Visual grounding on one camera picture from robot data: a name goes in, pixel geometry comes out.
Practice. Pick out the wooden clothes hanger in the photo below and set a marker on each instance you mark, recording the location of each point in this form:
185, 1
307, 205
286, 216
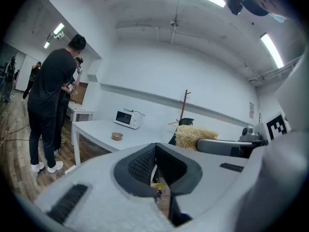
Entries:
173, 123

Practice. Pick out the wall poster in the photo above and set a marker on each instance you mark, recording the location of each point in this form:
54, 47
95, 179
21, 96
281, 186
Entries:
251, 110

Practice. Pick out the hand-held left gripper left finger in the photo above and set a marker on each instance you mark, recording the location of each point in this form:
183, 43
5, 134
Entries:
101, 190

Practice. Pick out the brown wooden bowl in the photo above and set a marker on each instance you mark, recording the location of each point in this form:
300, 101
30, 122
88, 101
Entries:
117, 136

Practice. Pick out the white microwave oven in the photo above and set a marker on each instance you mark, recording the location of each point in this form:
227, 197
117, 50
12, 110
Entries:
128, 119

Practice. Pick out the yellow sponge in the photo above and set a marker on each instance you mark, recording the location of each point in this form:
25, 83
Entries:
190, 135

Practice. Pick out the blue face mask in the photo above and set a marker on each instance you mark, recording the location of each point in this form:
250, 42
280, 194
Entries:
278, 18

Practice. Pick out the white ceiling pipes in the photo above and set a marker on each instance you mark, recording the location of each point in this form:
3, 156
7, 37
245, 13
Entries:
272, 72

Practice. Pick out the black head-worn camera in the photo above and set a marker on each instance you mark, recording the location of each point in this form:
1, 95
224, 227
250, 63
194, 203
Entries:
233, 1

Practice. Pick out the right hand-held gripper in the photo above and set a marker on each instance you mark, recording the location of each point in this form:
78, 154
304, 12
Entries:
277, 127

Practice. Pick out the brown wooden coat rack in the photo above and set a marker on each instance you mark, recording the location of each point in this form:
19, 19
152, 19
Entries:
185, 105

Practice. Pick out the black mesh office chair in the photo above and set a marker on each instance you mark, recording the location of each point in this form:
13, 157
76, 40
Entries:
187, 121

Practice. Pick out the small white table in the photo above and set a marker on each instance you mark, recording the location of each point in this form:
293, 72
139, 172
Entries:
80, 110

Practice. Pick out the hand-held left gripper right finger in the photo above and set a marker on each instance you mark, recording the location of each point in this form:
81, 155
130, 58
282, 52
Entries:
212, 182

